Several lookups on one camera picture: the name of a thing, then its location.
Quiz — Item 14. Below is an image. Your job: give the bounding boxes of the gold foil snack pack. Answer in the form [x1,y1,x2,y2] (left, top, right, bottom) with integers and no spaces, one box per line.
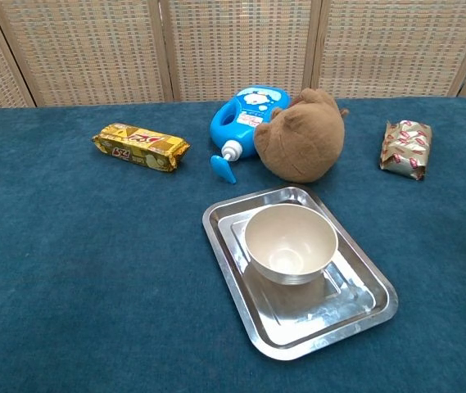
[378,120,433,182]

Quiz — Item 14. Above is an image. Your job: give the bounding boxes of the rectangular stainless steel tray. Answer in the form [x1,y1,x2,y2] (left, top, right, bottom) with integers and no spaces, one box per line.
[201,184,400,362]

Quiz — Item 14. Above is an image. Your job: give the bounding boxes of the blue velvet tablecloth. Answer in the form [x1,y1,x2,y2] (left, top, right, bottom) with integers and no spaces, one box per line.
[0,96,466,393]

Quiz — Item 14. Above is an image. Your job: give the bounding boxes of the blue pump soap bottle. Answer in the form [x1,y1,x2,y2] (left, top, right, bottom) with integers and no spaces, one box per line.
[209,85,292,185]

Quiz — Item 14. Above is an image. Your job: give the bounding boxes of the gold biscuit packet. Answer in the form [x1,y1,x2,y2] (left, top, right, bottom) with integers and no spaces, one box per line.
[92,122,191,174]

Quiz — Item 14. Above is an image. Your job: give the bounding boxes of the brown plush toy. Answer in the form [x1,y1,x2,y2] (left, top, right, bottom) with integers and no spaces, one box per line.
[253,88,350,184]

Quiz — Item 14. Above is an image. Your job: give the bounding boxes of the cream ceramic bowl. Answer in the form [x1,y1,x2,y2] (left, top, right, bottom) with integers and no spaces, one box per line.
[243,203,339,286]

